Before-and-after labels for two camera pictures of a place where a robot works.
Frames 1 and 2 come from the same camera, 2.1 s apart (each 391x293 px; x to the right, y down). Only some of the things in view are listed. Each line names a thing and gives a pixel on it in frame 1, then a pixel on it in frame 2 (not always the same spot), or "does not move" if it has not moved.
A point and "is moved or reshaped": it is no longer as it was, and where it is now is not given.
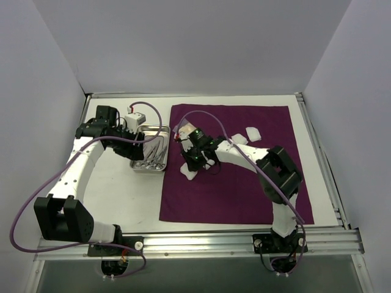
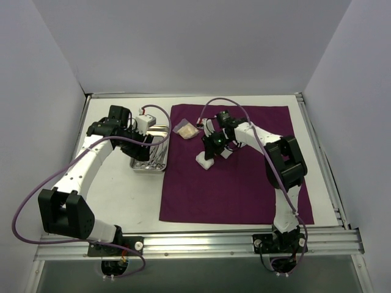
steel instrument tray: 156,152 does not move
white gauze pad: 190,174 is moved or reshaped
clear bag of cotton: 185,127 does not move
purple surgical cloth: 233,194 does not move
